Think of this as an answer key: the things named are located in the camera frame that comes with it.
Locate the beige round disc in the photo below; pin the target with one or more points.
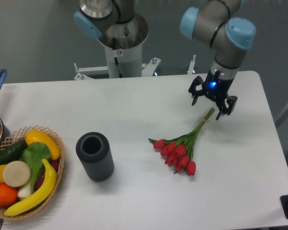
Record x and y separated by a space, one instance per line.
16 173

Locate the red tulip bouquet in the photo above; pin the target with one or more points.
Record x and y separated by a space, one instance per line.
179 152

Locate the yellow squash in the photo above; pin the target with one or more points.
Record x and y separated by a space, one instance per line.
41 137

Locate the orange fruit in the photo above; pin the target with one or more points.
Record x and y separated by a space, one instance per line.
8 195

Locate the dark red vegetable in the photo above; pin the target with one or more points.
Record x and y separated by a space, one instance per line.
55 164

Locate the dark grey ribbed vase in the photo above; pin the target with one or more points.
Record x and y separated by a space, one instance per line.
93 151

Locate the green cucumber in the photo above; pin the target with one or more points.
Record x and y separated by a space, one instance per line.
12 152

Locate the green bok choy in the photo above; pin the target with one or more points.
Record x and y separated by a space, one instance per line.
33 156

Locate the yellow banana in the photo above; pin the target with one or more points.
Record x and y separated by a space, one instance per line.
38 196

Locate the woven wicker basket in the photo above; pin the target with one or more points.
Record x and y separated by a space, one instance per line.
20 135

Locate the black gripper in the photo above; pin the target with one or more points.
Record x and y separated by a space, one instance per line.
216 89

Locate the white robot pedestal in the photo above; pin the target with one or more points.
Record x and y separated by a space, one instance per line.
121 63

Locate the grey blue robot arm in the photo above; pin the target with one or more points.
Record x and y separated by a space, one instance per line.
122 32

